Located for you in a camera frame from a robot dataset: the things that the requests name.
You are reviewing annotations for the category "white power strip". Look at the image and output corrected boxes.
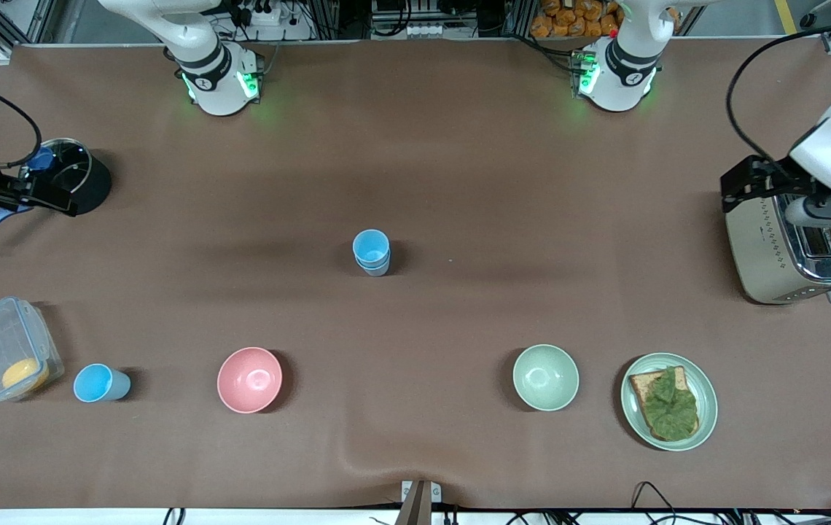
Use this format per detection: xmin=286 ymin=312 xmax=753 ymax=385
xmin=237 ymin=0 xmax=292 ymax=26

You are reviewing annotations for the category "black pot with blue handle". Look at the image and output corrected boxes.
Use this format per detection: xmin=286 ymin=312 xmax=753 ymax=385
xmin=0 ymin=139 xmax=114 ymax=238

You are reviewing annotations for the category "metal table edge bracket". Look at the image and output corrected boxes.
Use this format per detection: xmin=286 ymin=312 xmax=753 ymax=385
xmin=401 ymin=480 xmax=442 ymax=525

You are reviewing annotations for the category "black floor cable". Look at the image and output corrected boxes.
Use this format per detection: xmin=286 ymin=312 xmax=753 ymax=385
xmin=631 ymin=481 xmax=679 ymax=525

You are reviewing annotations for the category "bread slice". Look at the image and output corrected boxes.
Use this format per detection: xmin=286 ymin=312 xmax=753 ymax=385
xmin=629 ymin=366 xmax=701 ymax=441

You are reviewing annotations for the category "pink bowl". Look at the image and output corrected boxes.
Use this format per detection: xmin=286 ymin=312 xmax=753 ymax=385
xmin=216 ymin=347 xmax=284 ymax=414

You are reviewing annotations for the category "green lettuce leaf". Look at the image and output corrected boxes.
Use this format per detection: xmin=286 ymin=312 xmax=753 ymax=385
xmin=640 ymin=367 xmax=700 ymax=441

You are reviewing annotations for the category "pale green bowl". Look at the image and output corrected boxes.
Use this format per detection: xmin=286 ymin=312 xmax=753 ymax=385
xmin=512 ymin=344 xmax=580 ymax=412

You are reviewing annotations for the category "pale green plate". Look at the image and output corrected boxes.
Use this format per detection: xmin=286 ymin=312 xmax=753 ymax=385
xmin=620 ymin=353 xmax=719 ymax=452

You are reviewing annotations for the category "yellow round food item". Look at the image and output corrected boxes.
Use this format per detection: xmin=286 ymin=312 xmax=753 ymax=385
xmin=1 ymin=358 xmax=50 ymax=391

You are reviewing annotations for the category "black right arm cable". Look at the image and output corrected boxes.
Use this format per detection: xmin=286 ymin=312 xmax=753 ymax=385
xmin=0 ymin=82 xmax=43 ymax=170

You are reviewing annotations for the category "glass lid with blue knob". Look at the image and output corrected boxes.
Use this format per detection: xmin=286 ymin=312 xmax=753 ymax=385
xmin=18 ymin=139 xmax=92 ymax=198

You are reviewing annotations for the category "beige chrome toaster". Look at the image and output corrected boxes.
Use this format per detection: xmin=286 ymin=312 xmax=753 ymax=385
xmin=725 ymin=193 xmax=831 ymax=306

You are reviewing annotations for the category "bag of orange buns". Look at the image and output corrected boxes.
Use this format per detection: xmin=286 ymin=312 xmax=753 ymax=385
xmin=530 ymin=0 xmax=624 ymax=39

